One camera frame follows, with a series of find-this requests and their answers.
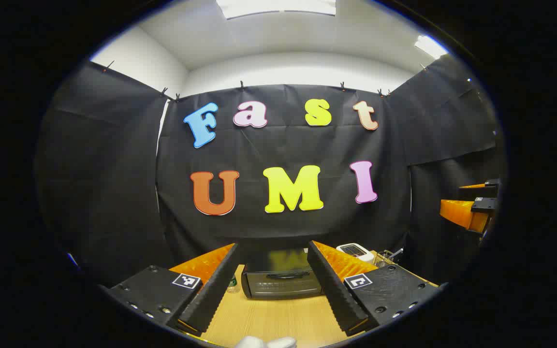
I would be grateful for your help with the large ceiling light panel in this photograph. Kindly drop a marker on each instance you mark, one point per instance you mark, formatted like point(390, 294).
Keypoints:
point(273, 7)

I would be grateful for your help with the black backdrop cloth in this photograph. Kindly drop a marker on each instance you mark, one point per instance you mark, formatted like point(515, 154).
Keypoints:
point(283, 145)

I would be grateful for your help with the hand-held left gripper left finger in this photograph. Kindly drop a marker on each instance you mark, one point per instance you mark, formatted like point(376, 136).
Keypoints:
point(213, 295)

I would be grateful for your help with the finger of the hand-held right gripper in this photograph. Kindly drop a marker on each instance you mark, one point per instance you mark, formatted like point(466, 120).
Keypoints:
point(460, 212)
point(492, 183)

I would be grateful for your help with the black electric oven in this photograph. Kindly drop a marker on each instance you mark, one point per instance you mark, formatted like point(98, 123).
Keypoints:
point(278, 285)

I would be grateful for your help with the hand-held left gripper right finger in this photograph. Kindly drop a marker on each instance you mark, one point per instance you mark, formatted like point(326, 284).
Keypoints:
point(334, 290)

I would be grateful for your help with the clear plastic water bottle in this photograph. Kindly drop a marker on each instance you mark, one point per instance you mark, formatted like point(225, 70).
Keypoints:
point(233, 286)

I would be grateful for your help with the small ceiling light panel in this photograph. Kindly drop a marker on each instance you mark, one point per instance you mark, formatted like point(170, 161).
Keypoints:
point(431, 47)

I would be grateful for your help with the white toaster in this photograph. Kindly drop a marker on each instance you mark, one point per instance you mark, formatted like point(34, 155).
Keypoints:
point(353, 250)

